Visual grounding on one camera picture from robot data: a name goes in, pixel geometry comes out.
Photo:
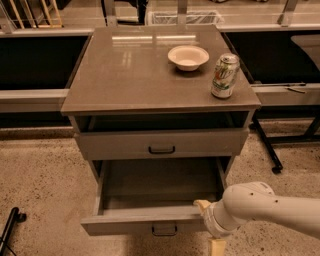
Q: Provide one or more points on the grey drawer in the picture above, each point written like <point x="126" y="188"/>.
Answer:
<point x="154" y="196"/>
<point x="161" y="144"/>

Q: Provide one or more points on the black stand foot left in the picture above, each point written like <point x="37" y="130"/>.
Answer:
<point x="15" y="216"/>

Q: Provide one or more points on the white ceramic bowl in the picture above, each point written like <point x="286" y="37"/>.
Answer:
<point x="188" y="57"/>

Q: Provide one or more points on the grey top drawer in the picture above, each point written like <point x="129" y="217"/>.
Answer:
<point x="161" y="144"/>

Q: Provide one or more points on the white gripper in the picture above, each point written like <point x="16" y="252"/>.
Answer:
<point x="210" y="218"/>

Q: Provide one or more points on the green white soda can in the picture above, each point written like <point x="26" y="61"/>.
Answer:
<point x="225" y="74"/>

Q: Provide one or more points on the black stand base right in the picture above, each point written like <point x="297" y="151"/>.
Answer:
<point x="309" y="136"/>

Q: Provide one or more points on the wooden frame rack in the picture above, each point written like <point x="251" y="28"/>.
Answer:
<point x="33" y="13"/>

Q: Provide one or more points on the white wire basket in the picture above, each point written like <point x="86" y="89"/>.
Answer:
<point x="202" y="17"/>

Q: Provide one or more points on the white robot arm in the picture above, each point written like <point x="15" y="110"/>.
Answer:
<point x="256" y="201"/>

